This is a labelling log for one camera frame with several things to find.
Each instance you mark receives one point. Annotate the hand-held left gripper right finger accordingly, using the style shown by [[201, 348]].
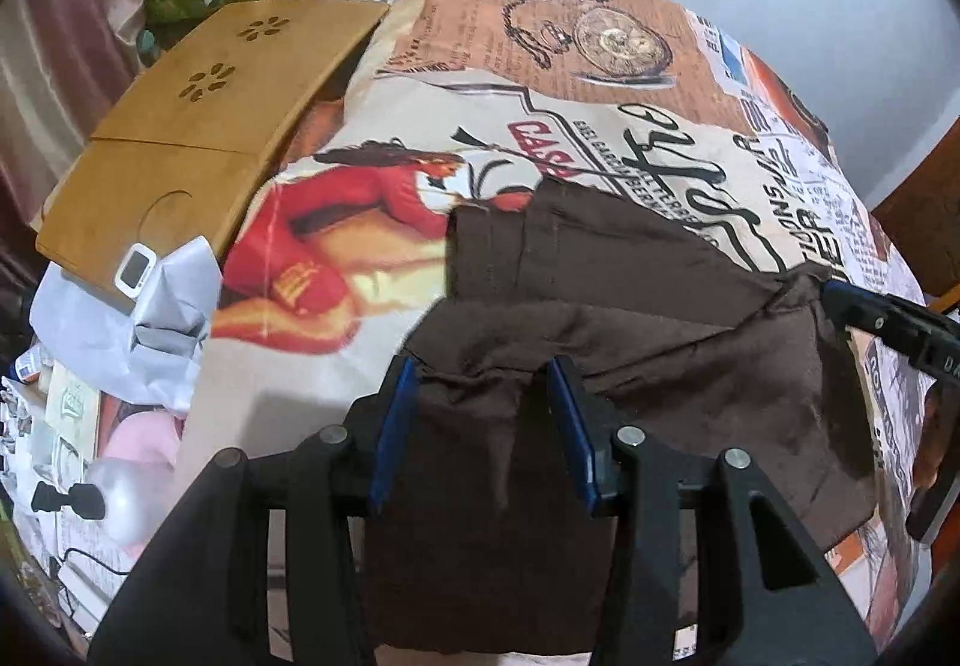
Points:
[[574, 433]]

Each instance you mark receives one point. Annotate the pile of papers and boxes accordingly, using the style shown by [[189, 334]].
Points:
[[52, 411]]

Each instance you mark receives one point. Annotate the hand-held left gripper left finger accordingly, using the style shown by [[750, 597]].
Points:
[[394, 426]]

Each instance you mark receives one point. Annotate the white translucent balloon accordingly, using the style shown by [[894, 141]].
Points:
[[127, 501]]

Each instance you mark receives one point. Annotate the black plug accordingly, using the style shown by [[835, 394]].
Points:
[[67, 497]]

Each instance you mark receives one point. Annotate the brown t-shirt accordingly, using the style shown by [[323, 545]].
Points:
[[600, 291]]

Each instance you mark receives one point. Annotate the crumpled white cloth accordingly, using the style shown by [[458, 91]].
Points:
[[165, 306]]

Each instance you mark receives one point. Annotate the wooden door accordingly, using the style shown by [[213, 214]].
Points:
[[922, 216]]

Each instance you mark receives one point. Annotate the wooden lap table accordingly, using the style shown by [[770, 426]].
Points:
[[187, 141]]

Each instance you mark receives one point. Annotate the printed blanket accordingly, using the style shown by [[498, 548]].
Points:
[[600, 133]]

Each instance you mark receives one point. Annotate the brown satin curtain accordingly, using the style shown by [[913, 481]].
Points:
[[60, 36]]

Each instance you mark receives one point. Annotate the white digital timer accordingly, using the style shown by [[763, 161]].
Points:
[[135, 270]]

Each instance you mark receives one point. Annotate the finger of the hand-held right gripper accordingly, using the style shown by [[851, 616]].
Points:
[[844, 298], [934, 508]]

